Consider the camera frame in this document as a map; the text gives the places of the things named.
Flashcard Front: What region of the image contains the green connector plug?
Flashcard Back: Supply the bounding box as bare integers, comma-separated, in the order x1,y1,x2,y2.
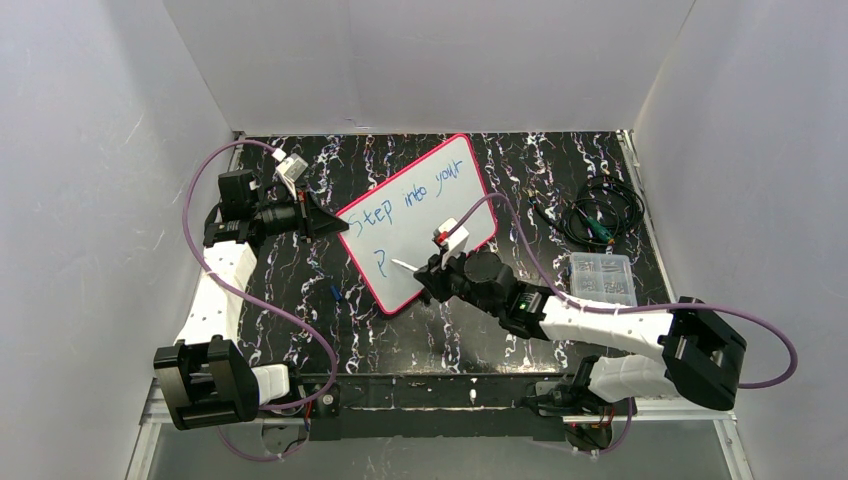
587,218,615,245

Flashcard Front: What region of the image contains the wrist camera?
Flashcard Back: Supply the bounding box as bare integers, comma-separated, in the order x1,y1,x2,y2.
271,148,309,196
433,218,469,269

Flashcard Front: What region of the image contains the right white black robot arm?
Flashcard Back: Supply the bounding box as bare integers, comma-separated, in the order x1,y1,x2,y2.
413,252,747,414

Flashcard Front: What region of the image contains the clear plastic screw box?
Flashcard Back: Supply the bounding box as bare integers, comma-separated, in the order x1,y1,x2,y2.
569,252,638,307

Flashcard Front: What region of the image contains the aluminium frame rail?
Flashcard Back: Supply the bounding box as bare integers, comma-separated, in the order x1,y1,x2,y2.
125,370,753,480

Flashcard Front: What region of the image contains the black coiled cable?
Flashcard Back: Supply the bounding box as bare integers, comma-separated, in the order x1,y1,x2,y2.
529,175,646,248

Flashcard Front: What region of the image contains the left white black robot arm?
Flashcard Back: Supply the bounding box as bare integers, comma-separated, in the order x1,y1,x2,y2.
153,170,347,430

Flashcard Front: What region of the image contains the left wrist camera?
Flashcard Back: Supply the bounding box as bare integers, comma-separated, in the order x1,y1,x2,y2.
271,148,309,196

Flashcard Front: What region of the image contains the white marker pen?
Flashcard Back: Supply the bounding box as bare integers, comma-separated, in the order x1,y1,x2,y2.
391,258,420,272

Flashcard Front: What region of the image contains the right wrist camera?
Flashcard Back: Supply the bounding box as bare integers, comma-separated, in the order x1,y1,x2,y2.
433,218,469,269

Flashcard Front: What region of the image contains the pink framed whiteboard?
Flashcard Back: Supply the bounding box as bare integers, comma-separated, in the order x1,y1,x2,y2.
337,134,488,315

